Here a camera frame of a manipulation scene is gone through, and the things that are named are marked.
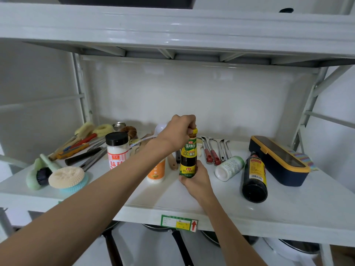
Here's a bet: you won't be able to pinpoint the person's right hand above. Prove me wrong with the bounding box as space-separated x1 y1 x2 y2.
179 161 216 204

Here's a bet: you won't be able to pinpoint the person's left hand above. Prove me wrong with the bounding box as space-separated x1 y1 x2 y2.
154 115 197 153

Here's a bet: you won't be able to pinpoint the green label soy sauce bottle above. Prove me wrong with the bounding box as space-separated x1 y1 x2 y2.
179 127 198 179

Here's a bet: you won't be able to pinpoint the person's left forearm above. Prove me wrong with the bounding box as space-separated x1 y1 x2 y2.
0 137 173 266

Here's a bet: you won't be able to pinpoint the person's right forearm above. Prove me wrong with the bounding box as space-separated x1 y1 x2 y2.
198 193 268 266

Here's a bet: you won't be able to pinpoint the wooden spatula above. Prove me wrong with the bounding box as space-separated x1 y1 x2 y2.
167 152 179 171

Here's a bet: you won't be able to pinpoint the white bottle orange label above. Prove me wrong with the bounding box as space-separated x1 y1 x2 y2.
147 159 166 184

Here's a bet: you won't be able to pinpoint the white plastic ladle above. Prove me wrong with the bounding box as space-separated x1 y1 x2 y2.
129 123 168 148

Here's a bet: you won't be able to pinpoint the green yellow shelf label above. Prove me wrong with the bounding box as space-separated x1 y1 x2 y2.
160 214 199 233

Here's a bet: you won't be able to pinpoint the silver metal utensil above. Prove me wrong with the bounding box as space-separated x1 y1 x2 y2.
223 139 233 160
215 139 226 163

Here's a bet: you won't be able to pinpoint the white plastic bottle green print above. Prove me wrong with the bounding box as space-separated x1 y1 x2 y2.
214 156 245 182

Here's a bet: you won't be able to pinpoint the brown fibre scrubber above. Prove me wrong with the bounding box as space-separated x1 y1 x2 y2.
119 126 138 139

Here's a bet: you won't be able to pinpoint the dark metal pan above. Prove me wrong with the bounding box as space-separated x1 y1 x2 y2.
201 230 259 246

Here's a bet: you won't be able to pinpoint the dark sauce bottle yellow label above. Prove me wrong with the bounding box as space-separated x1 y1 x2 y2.
241 152 268 204

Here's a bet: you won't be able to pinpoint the white seasoning jar black lid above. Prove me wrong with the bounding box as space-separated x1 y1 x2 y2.
105 132 130 170

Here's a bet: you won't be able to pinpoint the metal tongs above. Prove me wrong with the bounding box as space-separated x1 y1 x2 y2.
79 147 108 172

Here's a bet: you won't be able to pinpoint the navy box yellow rim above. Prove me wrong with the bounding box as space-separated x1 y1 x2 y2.
248 135 311 187

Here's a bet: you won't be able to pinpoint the white metal shelving rack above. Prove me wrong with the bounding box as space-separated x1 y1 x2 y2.
0 0 355 266

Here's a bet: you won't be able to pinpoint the yellow loofah brush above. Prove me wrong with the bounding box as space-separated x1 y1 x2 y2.
48 121 95 161

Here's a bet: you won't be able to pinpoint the round beige teal scrubber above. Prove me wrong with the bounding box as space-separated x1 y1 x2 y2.
48 166 89 194

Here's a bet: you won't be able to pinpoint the striped colourful cloth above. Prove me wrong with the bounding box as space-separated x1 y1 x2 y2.
288 150 319 171

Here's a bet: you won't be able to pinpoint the white pot with lid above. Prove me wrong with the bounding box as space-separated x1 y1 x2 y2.
263 237 321 263

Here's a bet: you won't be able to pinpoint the dark tray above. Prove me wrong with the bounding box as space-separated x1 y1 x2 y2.
55 0 198 10

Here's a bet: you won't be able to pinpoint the green dish brush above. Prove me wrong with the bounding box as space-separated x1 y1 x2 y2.
26 154 62 191

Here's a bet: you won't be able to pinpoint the red handled metal tool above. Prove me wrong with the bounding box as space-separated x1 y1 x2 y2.
207 137 222 166
200 136 214 164

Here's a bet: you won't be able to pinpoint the black pan with handle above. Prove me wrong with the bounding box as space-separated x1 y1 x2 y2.
102 220 124 266
142 224 195 266

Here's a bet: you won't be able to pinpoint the yellow loofah ring scrubber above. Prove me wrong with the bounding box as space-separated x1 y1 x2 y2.
92 124 115 138

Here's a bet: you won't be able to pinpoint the black handled knife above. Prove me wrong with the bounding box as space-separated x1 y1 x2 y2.
64 146 104 166

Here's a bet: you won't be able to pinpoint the red handled peeler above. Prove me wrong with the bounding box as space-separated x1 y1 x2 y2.
63 133 98 152

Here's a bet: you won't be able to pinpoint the orange handled tool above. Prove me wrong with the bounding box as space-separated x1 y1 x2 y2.
55 143 90 160

